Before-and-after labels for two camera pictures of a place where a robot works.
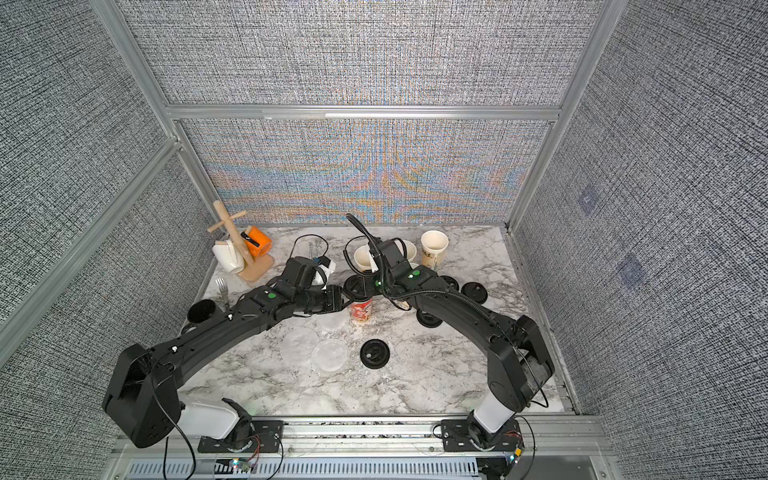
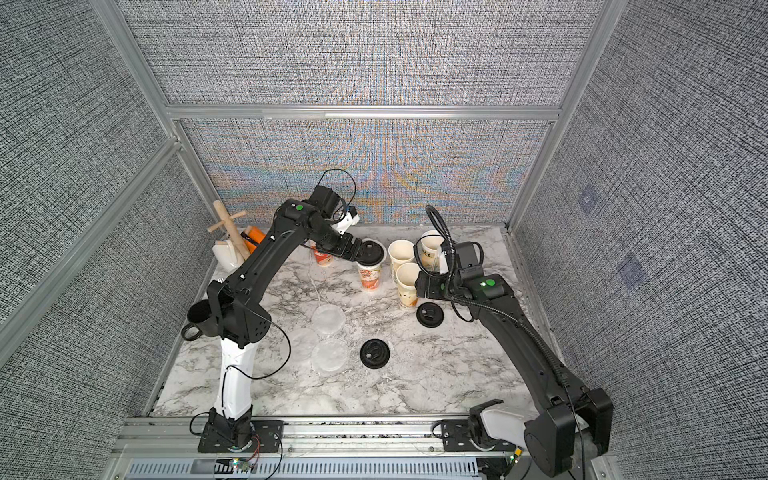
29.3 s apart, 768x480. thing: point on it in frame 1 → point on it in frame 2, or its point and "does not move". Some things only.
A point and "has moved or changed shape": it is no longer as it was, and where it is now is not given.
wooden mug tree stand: x=253 y=268 does not move
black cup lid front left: x=374 y=353 does not move
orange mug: x=257 y=243 does not move
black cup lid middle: x=426 y=319 does not move
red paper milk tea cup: x=361 y=311 has moved or changed shape
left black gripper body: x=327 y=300 → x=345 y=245
